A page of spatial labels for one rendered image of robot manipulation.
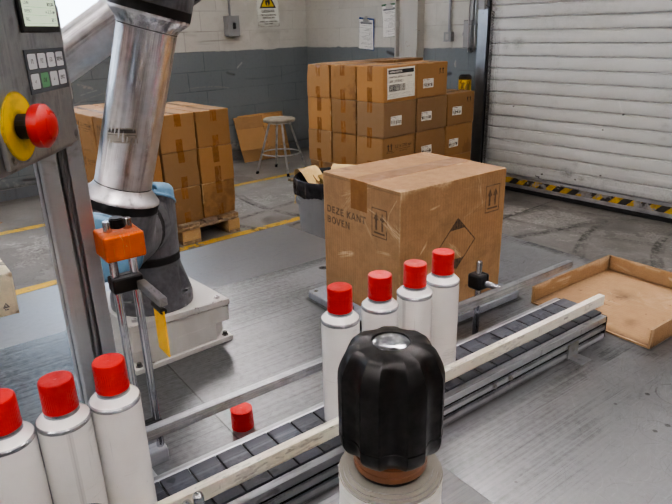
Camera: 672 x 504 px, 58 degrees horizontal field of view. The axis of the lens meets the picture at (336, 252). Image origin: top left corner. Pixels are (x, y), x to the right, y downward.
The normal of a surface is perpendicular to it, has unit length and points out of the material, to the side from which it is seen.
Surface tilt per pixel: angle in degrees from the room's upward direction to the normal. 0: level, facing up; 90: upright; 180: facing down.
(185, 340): 90
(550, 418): 0
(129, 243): 90
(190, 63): 90
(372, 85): 90
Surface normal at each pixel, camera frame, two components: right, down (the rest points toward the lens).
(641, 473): -0.03, -0.94
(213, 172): 0.64, 0.28
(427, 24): -0.76, 0.25
